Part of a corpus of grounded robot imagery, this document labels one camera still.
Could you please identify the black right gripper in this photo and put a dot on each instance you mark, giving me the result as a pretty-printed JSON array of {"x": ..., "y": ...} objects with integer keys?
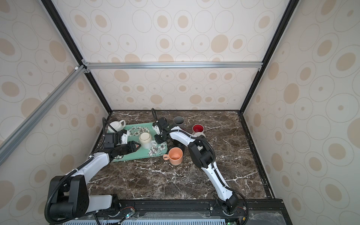
[{"x": 158, "y": 140}]

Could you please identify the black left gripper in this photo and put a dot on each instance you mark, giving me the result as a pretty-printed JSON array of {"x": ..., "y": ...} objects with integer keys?
[{"x": 132, "y": 147}]

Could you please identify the large grey mug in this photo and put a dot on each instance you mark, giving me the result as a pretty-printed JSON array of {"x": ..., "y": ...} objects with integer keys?
[{"x": 179, "y": 121}]

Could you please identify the cream speckled mug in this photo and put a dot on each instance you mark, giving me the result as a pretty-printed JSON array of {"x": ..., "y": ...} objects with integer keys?
[{"x": 145, "y": 140}]

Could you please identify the white ribbed mug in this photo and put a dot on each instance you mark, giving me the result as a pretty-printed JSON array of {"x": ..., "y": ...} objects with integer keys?
[{"x": 116, "y": 126}]

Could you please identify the cream and peach mug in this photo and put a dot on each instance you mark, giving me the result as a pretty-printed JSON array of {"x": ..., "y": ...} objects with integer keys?
[{"x": 175, "y": 156}]

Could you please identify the red mug black handle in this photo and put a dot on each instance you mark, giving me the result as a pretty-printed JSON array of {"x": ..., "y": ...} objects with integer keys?
[{"x": 198, "y": 128}]

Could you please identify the pink mug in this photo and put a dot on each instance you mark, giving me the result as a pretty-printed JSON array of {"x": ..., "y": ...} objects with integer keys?
[{"x": 200, "y": 135}]

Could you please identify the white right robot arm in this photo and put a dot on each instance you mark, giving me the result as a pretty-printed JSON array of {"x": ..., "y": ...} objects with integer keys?
[{"x": 204, "y": 157}]

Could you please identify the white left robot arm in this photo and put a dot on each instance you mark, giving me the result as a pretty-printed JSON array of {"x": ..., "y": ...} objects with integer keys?
[{"x": 68, "y": 196}]

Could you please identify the green floral tray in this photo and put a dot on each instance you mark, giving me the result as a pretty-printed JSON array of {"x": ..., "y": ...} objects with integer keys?
[{"x": 135, "y": 130}]

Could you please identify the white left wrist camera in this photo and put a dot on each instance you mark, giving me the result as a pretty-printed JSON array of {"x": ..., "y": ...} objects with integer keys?
[{"x": 124, "y": 136}]

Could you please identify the aluminium back rail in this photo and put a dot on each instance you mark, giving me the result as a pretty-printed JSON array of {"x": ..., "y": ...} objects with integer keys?
[{"x": 173, "y": 65}]

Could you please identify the aluminium rail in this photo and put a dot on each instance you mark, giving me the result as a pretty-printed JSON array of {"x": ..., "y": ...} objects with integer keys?
[
  {"x": 16, "y": 137},
  {"x": 173, "y": 65}
]

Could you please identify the aluminium left rail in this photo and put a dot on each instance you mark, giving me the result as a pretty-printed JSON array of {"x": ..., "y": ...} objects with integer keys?
[{"x": 16, "y": 137}]

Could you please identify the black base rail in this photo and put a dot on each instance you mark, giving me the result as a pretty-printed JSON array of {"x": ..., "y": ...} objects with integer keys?
[{"x": 188, "y": 212}]

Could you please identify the black corner frame post left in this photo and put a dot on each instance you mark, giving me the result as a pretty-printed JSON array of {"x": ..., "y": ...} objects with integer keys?
[{"x": 67, "y": 37}]

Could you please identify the black corner frame post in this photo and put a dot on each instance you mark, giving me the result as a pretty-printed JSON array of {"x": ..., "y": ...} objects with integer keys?
[
  {"x": 67, "y": 37},
  {"x": 285, "y": 19}
]

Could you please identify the black corner frame post right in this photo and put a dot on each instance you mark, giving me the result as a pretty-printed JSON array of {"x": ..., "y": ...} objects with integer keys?
[{"x": 285, "y": 19}]

